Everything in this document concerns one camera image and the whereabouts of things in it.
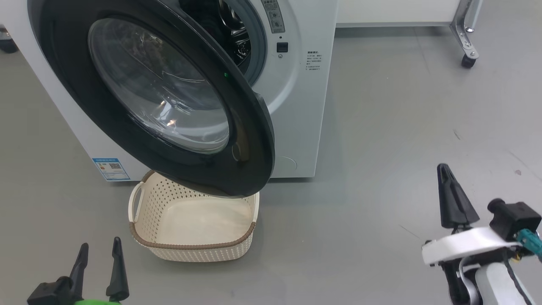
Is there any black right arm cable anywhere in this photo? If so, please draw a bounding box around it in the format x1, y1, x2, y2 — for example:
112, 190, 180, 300
502, 258, 531, 305

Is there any blue energy label sticker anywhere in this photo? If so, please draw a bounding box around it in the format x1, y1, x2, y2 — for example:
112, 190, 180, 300
92, 158, 131, 182

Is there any dark grey glass washer door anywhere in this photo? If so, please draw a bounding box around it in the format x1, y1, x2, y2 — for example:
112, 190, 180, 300
28, 0, 276, 199

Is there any grey warning label sticker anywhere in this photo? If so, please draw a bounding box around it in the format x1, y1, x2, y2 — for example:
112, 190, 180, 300
260, 0, 286, 33

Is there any dark wheel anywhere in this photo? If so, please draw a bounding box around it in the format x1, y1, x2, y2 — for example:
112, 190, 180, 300
0, 25, 19, 54

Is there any white front-load washing machine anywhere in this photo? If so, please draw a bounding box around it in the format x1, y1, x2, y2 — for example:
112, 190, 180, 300
0, 0, 339, 183

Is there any teal camera connector plug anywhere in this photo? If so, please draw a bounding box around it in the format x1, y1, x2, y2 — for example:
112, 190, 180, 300
516, 229, 542, 259

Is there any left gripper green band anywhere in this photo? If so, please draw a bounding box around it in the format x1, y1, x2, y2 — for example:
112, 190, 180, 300
27, 236, 130, 305

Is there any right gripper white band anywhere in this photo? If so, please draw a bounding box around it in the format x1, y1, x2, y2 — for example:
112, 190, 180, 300
421, 163, 523, 266

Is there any cream basket with brown rim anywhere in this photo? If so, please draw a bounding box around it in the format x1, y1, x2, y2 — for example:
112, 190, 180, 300
128, 169, 260, 262

